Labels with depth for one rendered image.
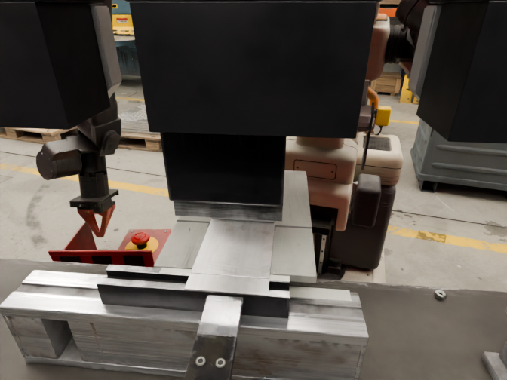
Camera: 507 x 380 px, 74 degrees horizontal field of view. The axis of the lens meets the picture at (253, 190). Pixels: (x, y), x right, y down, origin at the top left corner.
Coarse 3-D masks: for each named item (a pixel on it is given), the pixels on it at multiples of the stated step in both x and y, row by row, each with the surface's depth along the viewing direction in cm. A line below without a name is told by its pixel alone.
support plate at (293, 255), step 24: (288, 192) 52; (192, 216) 46; (288, 216) 46; (168, 240) 41; (192, 240) 41; (288, 240) 41; (312, 240) 41; (168, 264) 37; (192, 264) 37; (288, 264) 37; (312, 264) 37
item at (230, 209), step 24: (168, 144) 27; (192, 144) 27; (216, 144) 27; (240, 144) 26; (264, 144) 26; (168, 168) 28; (192, 168) 28; (216, 168) 28; (240, 168) 27; (264, 168) 27; (168, 192) 29; (192, 192) 29; (216, 192) 29; (240, 192) 28; (264, 192) 28; (216, 216) 31; (240, 216) 31; (264, 216) 30
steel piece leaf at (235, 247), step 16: (224, 224) 44; (240, 224) 44; (256, 224) 44; (272, 224) 44; (208, 240) 41; (224, 240) 41; (240, 240) 41; (256, 240) 41; (272, 240) 41; (208, 256) 38; (224, 256) 38; (240, 256) 38; (256, 256) 38; (192, 272) 36; (208, 272) 36; (224, 272) 36; (240, 272) 36; (256, 272) 36
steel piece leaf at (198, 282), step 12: (192, 276) 35; (204, 276) 35; (216, 276) 35; (228, 276) 35; (192, 288) 34; (204, 288) 34; (216, 288) 34; (228, 288) 34; (240, 288) 34; (252, 288) 34; (264, 288) 34
